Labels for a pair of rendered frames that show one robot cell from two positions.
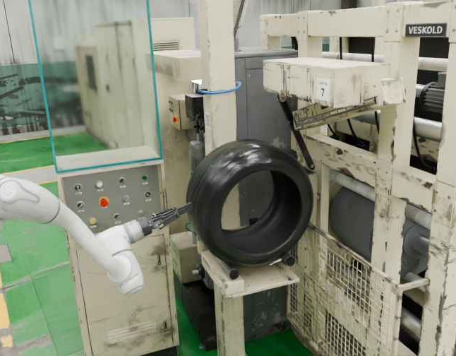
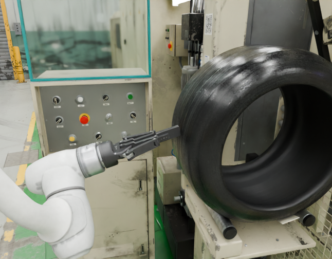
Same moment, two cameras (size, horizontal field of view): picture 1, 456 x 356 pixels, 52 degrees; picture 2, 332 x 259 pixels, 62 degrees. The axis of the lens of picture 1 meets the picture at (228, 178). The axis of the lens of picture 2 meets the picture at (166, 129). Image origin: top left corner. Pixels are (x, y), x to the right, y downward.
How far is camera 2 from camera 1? 1.18 m
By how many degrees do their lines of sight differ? 8
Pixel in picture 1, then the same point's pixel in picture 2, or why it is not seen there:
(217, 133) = (220, 40)
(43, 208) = not seen: outside the picture
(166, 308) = (144, 233)
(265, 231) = (266, 171)
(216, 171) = (221, 80)
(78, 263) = not seen: hidden behind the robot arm
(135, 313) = (113, 235)
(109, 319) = not seen: hidden behind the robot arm
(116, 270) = (41, 227)
